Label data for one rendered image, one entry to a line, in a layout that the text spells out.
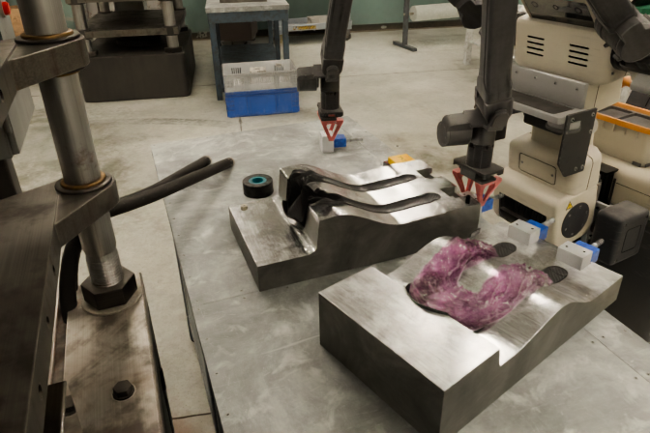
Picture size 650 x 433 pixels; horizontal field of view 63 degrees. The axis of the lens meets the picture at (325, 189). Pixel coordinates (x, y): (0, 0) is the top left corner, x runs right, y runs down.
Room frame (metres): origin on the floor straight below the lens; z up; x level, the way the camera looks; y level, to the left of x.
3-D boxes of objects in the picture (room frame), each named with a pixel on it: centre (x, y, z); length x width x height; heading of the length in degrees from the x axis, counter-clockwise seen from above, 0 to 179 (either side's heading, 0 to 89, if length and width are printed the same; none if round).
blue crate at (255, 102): (4.41, 0.53, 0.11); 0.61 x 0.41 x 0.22; 99
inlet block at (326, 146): (1.55, -0.06, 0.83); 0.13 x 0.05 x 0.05; 98
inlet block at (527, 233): (0.96, -0.44, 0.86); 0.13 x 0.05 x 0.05; 128
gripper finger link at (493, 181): (1.11, -0.36, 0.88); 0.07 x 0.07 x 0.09; 30
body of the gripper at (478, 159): (1.12, -0.35, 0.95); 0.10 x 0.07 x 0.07; 30
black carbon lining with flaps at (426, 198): (1.04, -0.08, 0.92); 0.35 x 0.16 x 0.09; 111
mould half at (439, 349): (0.74, -0.26, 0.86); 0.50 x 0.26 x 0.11; 128
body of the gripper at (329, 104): (1.55, -0.02, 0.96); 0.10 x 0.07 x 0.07; 9
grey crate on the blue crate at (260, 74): (4.41, 0.53, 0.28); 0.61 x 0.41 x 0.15; 99
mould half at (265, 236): (1.05, -0.06, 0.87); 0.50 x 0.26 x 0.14; 111
